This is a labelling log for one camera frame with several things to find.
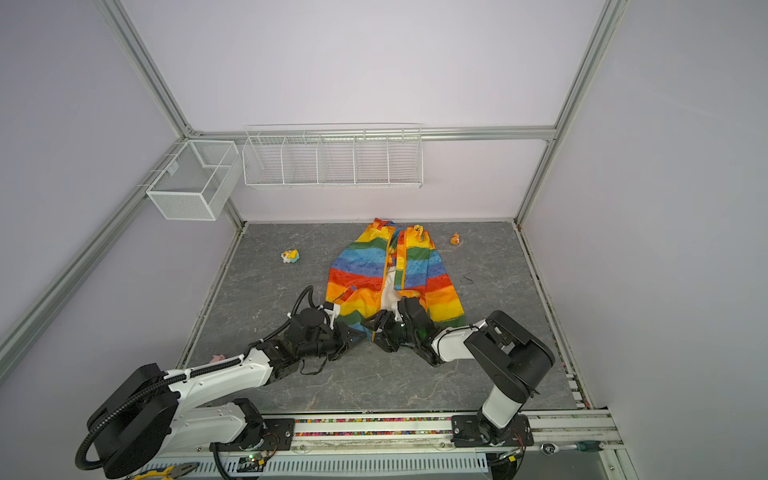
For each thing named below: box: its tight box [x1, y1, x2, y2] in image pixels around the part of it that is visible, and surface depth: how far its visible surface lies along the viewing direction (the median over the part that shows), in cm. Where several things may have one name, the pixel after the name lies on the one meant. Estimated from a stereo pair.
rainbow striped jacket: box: [325, 218, 466, 337], surface depth 104 cm
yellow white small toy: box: [280, 249, 300, 264], surface depth 109 cm
